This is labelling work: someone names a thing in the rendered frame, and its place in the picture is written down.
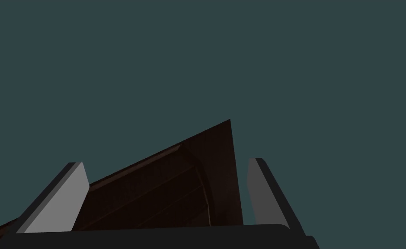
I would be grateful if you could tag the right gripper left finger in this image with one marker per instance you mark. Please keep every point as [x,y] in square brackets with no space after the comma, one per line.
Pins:
[60,200]

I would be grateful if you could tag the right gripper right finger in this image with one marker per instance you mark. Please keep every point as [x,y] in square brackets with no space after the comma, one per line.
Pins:
[267,197]

